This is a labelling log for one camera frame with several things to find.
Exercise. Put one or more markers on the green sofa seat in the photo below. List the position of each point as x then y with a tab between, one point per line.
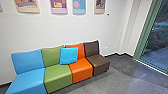
57	75

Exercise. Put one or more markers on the green framed glass wall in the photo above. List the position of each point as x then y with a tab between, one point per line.
143	33

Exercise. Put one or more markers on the orange sofa seat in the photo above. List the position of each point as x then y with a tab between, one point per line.
81	68

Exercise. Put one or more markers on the blue square cushion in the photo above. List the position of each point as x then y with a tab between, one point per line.
69	55

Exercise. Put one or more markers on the brown sofa seat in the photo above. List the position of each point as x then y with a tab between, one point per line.
97	62

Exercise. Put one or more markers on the beige narrow wall poster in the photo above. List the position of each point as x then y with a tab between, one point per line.
99	5

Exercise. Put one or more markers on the blue sofa seat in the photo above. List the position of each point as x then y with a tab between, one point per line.
28	78

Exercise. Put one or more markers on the purple wall poster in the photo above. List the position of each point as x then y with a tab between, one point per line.
59	6

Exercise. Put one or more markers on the light blue wall poster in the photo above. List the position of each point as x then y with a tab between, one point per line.
79	6

